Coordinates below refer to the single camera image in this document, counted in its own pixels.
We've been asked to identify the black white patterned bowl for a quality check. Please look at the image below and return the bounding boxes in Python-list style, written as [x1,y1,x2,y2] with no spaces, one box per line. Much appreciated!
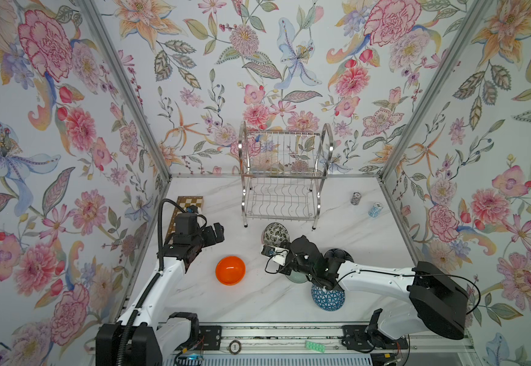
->
[262,222,290,247]

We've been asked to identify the orange plastic bowl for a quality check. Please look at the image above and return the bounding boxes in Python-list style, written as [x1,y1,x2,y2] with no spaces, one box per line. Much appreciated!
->
[215,256,246,286]

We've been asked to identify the chrome two-tier dish rack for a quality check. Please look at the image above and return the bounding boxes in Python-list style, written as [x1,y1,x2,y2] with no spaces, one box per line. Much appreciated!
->
[237,124,335,230]

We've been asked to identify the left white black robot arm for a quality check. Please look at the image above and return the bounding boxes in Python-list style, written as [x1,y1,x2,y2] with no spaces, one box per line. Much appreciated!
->
[95,201,224,365]

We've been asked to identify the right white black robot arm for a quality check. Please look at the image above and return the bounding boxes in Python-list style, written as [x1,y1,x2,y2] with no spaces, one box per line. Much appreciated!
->
[262,236,469,348]

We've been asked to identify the wooden chessboard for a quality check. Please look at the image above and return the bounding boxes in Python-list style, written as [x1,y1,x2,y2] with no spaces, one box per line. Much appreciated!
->
[165,196,204,237]

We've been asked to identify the pale green ceramic bowl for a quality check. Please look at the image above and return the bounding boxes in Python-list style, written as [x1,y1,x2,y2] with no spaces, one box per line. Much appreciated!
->
[285,271,309,284]

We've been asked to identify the dark floral ceramic bowl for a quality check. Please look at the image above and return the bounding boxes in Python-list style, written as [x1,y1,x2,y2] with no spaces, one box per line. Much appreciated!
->
[324,249,354,265]

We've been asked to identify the blue geometric patterned bowl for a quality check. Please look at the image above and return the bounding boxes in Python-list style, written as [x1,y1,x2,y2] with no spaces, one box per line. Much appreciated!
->
[311,285,346,312]

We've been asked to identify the small grey can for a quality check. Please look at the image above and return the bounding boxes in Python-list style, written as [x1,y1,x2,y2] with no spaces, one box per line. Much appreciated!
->
[350,192,362,206]

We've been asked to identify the small blue can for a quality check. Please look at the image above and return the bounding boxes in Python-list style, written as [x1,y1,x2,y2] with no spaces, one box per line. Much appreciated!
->
[368,202,384,218]

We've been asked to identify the green connector block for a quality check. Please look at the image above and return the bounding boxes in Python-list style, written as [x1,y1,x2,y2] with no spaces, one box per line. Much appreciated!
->
[305,340,326,353]

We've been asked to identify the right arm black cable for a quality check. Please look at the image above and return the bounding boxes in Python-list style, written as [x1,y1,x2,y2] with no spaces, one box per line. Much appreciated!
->
[263,253,482,317]

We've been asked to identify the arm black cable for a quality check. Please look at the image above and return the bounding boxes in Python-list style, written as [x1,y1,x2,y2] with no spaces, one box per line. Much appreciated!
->
[117,198,188,366]
[263,253,482,317]

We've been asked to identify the aluminium front rail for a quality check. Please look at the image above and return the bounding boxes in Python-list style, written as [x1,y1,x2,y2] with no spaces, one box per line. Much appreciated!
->
[84,322,477,355]

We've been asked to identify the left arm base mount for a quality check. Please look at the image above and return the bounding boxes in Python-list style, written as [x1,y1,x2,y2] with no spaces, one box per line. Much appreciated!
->
[157,313,223,352]

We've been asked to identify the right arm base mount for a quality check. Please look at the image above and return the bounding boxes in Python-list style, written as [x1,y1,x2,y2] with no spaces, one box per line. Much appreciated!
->
[341,309,410,354]

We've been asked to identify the round black ring knob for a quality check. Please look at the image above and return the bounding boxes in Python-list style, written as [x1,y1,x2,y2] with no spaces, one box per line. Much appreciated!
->
[228,339,242,355]

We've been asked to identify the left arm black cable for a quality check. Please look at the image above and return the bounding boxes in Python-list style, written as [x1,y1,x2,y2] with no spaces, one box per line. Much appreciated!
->
[117,198,188,366]

